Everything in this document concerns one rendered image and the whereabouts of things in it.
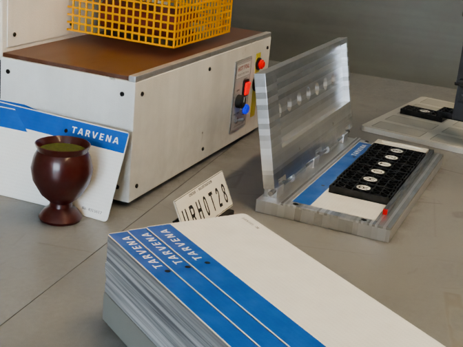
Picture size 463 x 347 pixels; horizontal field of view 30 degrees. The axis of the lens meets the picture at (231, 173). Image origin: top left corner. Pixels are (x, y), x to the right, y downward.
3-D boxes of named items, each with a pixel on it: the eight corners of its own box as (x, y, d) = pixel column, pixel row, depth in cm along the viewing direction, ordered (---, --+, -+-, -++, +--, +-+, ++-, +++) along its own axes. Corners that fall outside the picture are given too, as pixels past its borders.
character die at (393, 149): (419, 165, 154) (420, 159, 154) (366, 154, 158) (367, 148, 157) (424, 158, 159) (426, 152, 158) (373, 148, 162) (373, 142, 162)
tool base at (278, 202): (388, 243, 124) (392, 219, 123) (254, 211, 131) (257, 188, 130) (441, 166, 163) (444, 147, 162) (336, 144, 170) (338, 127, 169)
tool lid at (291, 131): (264, 73, 124) (253, 74, 125) (275, 199, 129) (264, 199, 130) (347, 36, 163) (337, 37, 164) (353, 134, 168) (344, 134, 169)
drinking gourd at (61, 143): (28, 207, 124) (29, 133, 120) (88, 207, 126) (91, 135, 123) (29, 230, 116) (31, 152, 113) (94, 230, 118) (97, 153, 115)
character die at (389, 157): (415, 173, 150) (415, 166, 150) (359, 161, 153) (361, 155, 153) (420, 165, 154) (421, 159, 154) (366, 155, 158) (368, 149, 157)
